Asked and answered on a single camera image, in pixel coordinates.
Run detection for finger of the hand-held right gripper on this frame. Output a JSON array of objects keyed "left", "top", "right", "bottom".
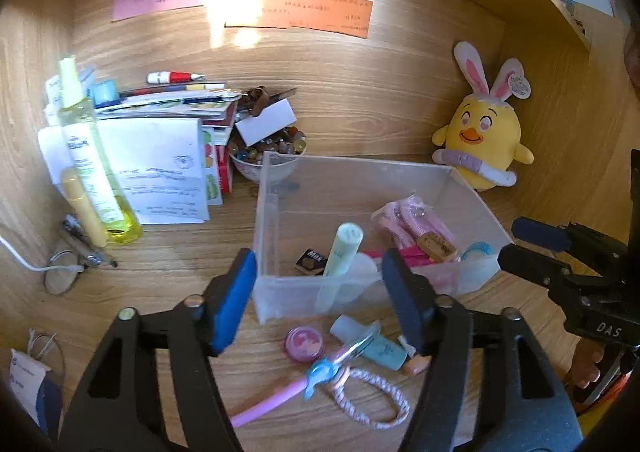
[
  {"left": 511, "top": 217, "right": 571, "bottom": 251},
  {"left": 497, "top": 244, "right": 571, "bottom": 289}
]

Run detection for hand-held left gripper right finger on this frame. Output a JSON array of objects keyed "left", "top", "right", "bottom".
[{"left": 382, "top": 248, "right": 583, "bottom": 452}]

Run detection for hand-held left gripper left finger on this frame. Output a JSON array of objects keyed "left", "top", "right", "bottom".
[{"left": 57, "top": 248, "right": 258, "bottom": 452}]

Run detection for magenta small stick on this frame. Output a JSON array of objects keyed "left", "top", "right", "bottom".
[{"left": 360, "top": 249, "right": 426, "bottom": 267}]

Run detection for teal tape roll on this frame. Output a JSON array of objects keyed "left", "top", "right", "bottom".
[{"left": 460, "top": 242, "right": 496, "bottom": 263}]

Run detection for brown labelled small box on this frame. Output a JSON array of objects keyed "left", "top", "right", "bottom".
[{"left": 416, "top": 232, "right": 460, "bottom": 263}]

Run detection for pink rope lanyard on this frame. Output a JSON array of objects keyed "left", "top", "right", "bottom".
[{"left": 372, "top": 197, "right": 458, "bottom": 253}]

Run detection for pale green long tube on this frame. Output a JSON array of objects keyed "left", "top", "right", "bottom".
[{"left": 315, "top": 223, "right": 364, "bottom": 315}]

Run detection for dark small box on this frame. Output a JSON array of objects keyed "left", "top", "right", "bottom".
[{"left": 295, "top": 248, "right": 328, "bottom": 275}]

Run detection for clear plastic storage box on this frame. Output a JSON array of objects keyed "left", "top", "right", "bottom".
[{"left": 252, "top": 152, "right": 513, "bottom": 325}]

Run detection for person's right hand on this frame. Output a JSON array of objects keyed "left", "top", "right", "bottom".
[{"left": 570, "top": 339, "right": 606, "bottom": 403}]

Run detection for mint tube with clear cap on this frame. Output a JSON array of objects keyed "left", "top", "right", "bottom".
[{"left": 330, "top": 314, "right": 408, "bottom": 372}]

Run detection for silver foil wrapper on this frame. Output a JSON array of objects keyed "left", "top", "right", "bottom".
[{"left": 340, "top": 332, "right": 376, "bottom": 363}]

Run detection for peach small cylinder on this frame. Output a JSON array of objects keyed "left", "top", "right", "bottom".
[{"left": 404, "top": 354, "right": 433, "bottom": 377}]

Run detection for pink round tin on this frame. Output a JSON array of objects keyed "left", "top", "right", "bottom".
[{"left": 285, "top": 326, "right": 325, "bottom": 362}]

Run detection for yellow chick plush toy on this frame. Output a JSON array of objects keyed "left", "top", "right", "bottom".
[{"left": 432, "top": 40, "right": 535, "bottom": 191}]

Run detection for pink pen with blue dolphin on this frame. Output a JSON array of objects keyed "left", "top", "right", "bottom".
[{"left": 227, "top": 332, "right": 376, "bottom": 428}]

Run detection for fruit print booklet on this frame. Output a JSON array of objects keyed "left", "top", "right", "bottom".
[{"left": 200, "top": 124, "right": 236, "bottom": 205}]

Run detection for bowl of beads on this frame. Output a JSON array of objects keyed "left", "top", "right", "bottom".
[{"left": 227, "top": 127, "right": 308, "bottom": 184}]

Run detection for white handwritten letter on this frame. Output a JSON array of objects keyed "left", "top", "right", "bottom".
[{"left": 97, "top": 117, "right": 211, "bottom": 226}]

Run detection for metal nail clipper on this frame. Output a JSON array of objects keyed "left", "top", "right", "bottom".
[{"left": 62, "top": 214, "right": 118, "bottom": 269}]

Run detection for pale yellow stick tube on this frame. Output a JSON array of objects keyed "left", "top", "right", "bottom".
[{"left": 60, "top": 168, "right": 108, "bottom": 249}]

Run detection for white card box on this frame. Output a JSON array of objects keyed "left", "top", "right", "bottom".
[{"left": 234, "top": 99, "right": 297, "bottom": 147}]

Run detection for yellow-green spray bottle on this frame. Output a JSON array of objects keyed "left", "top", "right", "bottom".
[{"left": 56, "top": 56, "right": 143, "bottom": 245}]

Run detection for brown hair clip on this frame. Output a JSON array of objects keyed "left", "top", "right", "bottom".
[{"left": 237, "top": 86, "right": 298, "bottom": 117}]

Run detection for stack of booklets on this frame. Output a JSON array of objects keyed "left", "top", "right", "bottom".
[{"left": 95, "top": 82, "right": 243, "bottom": 125}]

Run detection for blue white carton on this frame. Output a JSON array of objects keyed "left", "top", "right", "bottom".
[{"left": 7, "top": 349, "right": 63, "bottom": 438}]

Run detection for red white marker pen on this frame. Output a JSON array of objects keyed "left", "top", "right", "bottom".
[{"left": 146, "top": 70, "right": 206, "bottom": 85}]

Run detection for white paper sheet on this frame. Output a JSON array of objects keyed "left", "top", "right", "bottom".
[{"left": 37, "top": 126, "right": 71, "bottom": 183}]

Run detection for light blue tape roll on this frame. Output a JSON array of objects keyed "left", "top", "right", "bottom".
[{"left": 91, "top": 80, "right": 118, "bottom": 102}]

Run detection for orange paper note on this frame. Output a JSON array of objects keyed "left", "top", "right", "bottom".
[{"left": 225, "top": 0, "right": 375, "bottom": 39}]

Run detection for pink braided hair tie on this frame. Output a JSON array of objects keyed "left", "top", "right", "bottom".
[{"left": 330, "top": 367, "right": 411, "bottom": 430}]

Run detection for metal wire ring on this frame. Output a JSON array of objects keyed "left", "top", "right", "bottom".
[
  {"left": 27, "top": 329, "right": 66, "bottom": 383},
  {"left": 44, "top": 252, "right": 86, "bottom": 296}
]

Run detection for white charging cable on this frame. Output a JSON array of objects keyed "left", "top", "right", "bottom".
[{"left": 0, "top": 234, "right": 83, "bottom": 273}]

